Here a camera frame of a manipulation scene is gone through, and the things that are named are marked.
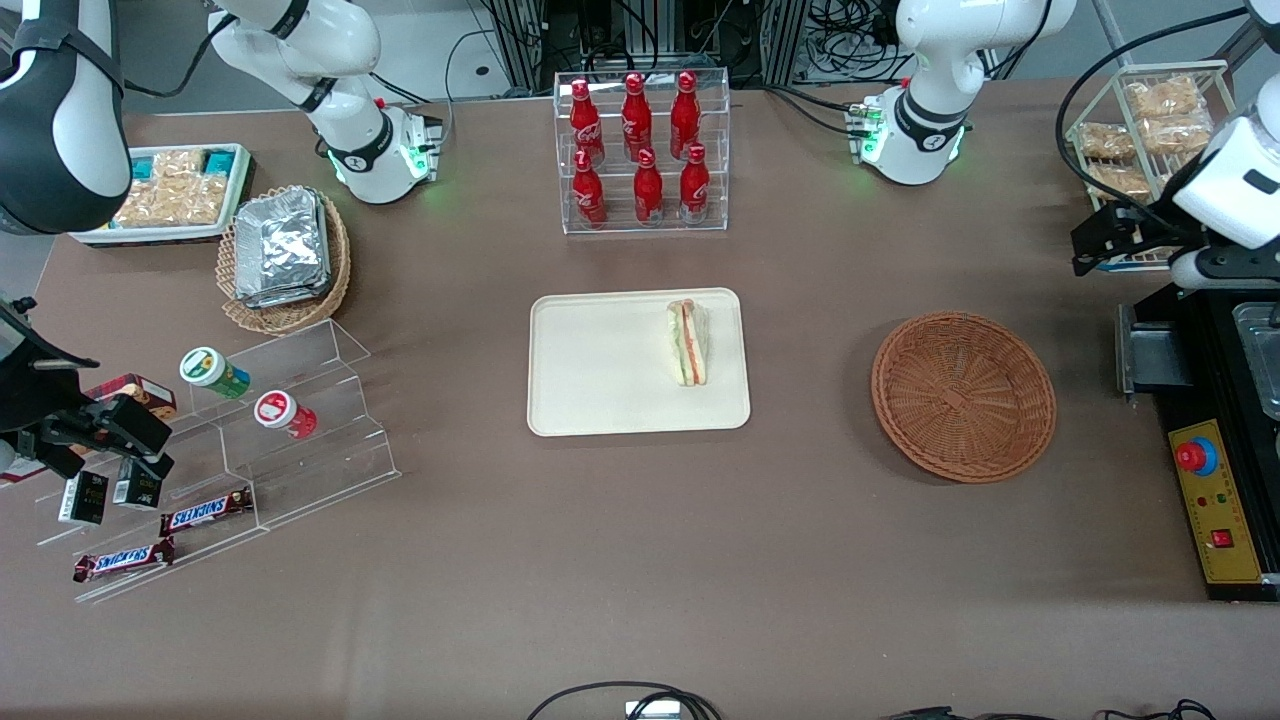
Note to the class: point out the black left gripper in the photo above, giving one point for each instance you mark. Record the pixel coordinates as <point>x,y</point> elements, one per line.
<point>1153,226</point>

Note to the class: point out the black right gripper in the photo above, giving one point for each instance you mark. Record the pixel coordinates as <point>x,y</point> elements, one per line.
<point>30,393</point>

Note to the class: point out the triangular sandwich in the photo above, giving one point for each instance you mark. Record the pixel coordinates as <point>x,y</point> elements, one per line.
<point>688,340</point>

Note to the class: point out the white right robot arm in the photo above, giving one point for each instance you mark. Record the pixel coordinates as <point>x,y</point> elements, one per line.
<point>60,120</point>

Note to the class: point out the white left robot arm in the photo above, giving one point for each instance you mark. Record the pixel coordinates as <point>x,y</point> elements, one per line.
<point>930,60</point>

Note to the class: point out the clear metal-rimmed tray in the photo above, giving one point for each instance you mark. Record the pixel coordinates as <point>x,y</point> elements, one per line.
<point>1262,345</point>

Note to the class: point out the brown round wicker basket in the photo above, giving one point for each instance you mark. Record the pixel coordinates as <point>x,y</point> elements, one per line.
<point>960,395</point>

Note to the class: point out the light tan wicker basket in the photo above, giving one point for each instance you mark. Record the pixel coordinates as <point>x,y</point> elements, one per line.
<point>285,318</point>

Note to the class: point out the white rectangular snack tray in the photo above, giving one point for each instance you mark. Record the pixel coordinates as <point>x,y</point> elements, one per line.
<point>150,234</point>

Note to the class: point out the cream plastic tray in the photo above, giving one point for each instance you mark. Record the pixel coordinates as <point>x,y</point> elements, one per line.
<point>600,362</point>

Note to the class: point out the small black box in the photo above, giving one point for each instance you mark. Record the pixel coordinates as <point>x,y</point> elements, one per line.
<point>136,490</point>
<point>83,498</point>

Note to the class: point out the brown chocolate box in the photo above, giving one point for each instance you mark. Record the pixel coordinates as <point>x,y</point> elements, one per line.
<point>135,388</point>

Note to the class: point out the brown snickers bar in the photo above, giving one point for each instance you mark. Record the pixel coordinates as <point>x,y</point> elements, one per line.
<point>122,561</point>
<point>205,512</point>

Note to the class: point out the green snack cup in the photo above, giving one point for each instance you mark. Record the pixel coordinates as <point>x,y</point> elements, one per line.
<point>212,370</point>

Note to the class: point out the red snack cup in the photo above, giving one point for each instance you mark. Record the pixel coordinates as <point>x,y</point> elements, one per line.
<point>282,413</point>

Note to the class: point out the black control box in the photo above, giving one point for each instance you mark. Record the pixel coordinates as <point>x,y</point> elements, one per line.
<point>1185,405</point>

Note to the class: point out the clear acrylic step stand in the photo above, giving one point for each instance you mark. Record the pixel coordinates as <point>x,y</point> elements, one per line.
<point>320,470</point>

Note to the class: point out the red emergency stop button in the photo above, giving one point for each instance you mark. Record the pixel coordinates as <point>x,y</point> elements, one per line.
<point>1193,457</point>

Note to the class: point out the clear cookie pack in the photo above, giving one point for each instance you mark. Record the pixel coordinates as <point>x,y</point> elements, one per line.
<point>170,203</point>
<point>178,165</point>

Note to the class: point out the silver foil container stack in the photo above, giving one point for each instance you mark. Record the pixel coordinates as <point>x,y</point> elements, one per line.
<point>282,245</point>

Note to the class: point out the yellow control panel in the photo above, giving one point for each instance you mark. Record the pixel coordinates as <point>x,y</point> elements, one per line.
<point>1225,505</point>

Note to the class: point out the clear acrylic bottle rack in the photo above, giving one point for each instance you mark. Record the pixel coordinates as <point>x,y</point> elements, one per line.
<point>720,150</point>

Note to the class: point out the red cola bottle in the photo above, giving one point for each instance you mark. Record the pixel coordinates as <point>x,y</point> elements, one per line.
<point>585,120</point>
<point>685,115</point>
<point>589,195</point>
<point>637,115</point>
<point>694,188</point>
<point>648,192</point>

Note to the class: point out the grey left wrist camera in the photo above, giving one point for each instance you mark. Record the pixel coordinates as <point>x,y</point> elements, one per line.
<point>1195,270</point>

